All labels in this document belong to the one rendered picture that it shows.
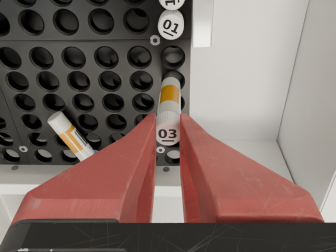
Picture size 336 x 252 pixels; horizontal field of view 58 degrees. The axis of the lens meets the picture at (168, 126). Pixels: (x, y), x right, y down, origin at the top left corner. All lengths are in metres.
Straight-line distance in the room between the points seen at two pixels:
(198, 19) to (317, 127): 0.10
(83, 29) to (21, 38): 0.03
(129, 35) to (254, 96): 0.13
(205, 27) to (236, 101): 0.07
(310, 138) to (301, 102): 0.03
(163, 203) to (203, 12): 0.31
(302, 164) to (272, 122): 0.06
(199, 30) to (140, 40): 0.06
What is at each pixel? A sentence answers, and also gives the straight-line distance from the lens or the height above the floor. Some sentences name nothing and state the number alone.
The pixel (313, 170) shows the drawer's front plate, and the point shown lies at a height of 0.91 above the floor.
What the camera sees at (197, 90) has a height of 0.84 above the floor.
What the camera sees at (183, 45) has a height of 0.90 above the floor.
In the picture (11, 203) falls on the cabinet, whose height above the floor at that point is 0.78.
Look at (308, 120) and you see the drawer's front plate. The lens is 0.22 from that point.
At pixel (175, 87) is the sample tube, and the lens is 0.15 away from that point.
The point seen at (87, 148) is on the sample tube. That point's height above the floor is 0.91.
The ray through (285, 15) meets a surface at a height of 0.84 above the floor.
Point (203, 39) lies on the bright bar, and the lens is 0.22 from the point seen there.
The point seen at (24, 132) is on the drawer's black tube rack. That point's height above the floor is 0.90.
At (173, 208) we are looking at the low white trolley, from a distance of 0.46.
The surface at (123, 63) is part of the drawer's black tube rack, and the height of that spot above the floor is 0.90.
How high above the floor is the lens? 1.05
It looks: 55 degrees down
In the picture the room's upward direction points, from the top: 176 degrees counter-clockwise
